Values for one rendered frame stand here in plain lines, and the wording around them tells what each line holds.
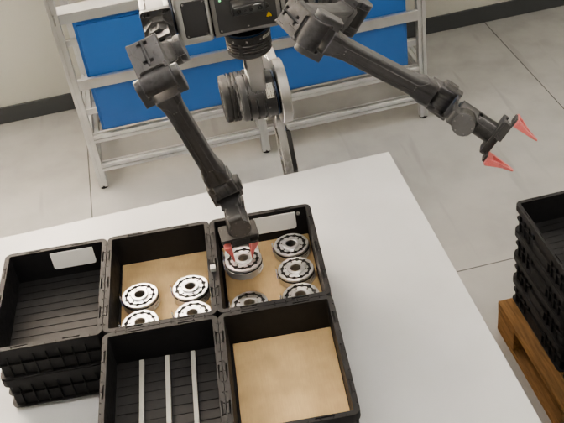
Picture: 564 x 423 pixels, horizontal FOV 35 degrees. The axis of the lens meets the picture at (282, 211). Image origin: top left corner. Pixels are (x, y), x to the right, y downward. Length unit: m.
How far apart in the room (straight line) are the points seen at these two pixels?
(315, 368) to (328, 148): 2.36
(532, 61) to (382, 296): 2.77
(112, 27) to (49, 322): 1.86
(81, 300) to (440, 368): 1.02
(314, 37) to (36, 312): 1.14
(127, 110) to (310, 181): 1.45
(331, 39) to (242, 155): 2.49
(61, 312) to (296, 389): 0.75
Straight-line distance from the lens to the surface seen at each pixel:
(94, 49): 4.19
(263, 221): 2.65
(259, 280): 2.56
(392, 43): 4.44
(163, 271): 2.67
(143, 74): 2.08
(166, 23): 2.52
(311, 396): 2.25
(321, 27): 2.12
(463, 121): 2.22
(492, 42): 5.39
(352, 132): 4.64
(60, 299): 2.69
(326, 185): 3.10
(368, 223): 2.92
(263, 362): 2.34
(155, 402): 2.32
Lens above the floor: 2.53
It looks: 38 degrees down
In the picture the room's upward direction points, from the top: 9 degrees counter-clockwise
